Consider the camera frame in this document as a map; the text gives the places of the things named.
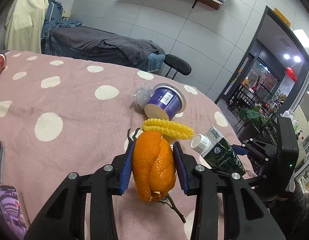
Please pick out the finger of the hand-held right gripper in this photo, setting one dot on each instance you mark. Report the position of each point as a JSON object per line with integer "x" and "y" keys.
{"x": 254, "y": 180}
{"x": 240, "y": 150}

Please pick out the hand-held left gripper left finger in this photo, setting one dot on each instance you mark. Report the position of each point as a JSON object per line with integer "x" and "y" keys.
{"x": 127, "y": 170}

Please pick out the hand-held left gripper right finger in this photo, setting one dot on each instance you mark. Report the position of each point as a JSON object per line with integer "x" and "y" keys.
{"x": 180, "y": 170}

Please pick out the green white drink carton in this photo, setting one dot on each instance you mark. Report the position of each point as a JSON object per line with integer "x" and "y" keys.
{"x": 222, "y": 155}

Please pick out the orange peel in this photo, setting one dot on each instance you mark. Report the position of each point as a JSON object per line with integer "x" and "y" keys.
{"x": 154, "y": 170}

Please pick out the person's right forearm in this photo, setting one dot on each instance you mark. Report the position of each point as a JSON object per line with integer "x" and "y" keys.
{"x": 294, "y": 217}

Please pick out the dark plant pot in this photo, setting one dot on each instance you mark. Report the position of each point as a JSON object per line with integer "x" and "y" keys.
{"x": 247, "y": 131}

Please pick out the green leafy plant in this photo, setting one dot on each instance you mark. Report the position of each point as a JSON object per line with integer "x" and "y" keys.
{"x": 252, "y": 115}

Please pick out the brown fruit stem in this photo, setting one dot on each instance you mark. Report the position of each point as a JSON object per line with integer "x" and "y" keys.
{"x": 178, "y": 213}

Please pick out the yellow foam fruit net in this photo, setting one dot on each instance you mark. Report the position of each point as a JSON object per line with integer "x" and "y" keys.
{"x": 169, "y": 127}

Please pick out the black hall table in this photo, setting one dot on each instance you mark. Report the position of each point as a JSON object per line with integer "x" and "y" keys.
{"x": 242, "y": 100}

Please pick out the purple paper cup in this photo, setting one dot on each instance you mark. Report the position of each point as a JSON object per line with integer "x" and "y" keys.
{"x": 164, "y": 100}

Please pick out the crumpled clear plastic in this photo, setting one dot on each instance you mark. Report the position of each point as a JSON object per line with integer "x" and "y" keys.
{"x": 142, "y": 96}

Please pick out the pink polka dot blanket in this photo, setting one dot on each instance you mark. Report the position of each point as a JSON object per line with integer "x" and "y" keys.
{"x": 69, "y": 120}

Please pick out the red lantern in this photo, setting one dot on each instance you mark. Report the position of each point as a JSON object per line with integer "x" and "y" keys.
{"x": 291, "y": 74}

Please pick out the black stool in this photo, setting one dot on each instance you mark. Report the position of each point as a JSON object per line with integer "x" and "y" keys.
{"x": 177, "y": 63}

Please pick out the smartphone with lit screen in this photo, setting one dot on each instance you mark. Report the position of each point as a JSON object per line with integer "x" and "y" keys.
{"x": 12, "y": 210}

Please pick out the yellow sign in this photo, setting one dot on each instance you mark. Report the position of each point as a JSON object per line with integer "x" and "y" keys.
{"x": 282, "y": 17}

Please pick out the blue cloth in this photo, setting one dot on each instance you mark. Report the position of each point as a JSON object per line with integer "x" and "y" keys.
{"x": 54, "y": 22}

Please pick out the cream cloth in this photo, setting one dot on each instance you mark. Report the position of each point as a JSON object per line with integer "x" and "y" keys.
{"x": 24, "y": 20}

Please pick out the dark door frame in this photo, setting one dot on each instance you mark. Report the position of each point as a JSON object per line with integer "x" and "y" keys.
{"x": 259, "y": 35}

